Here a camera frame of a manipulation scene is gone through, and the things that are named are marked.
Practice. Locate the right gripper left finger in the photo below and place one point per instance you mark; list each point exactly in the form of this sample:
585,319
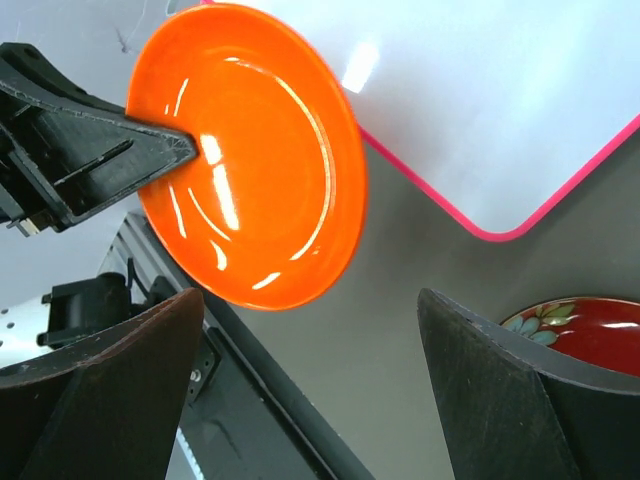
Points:
107,406

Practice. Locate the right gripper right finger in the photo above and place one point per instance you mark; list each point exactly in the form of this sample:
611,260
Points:
511,408

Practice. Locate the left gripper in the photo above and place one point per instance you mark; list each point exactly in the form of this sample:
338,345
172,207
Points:
67,155

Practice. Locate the red floral plate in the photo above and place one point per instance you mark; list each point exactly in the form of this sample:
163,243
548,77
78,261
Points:
597,330

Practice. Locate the orange plate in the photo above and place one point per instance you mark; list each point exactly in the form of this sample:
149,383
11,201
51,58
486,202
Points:
270,212

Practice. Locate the pink framed whiteboard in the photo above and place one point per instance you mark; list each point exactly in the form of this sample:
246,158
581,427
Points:
495,109

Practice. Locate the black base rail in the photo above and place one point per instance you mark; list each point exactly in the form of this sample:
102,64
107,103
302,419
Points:
245,418

